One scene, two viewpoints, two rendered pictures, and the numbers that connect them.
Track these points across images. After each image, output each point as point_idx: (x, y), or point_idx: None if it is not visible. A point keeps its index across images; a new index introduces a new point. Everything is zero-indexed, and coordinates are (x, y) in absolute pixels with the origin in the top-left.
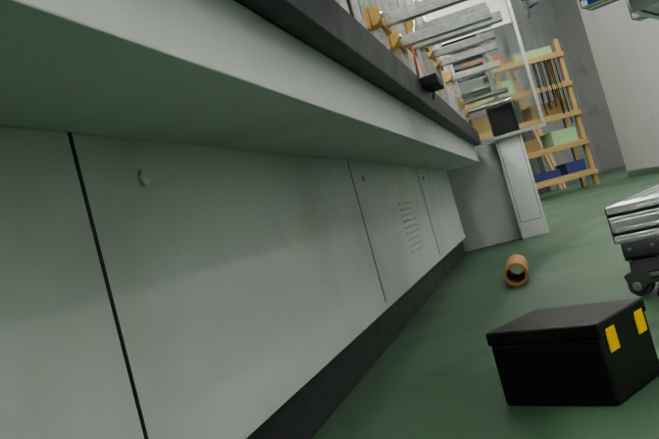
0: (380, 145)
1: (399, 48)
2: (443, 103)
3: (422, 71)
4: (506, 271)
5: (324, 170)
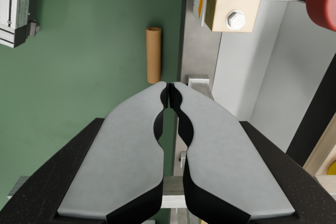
0: None
1: None
2: (176, 119)
3: (198, 10)
4: (159, 29)
5: None
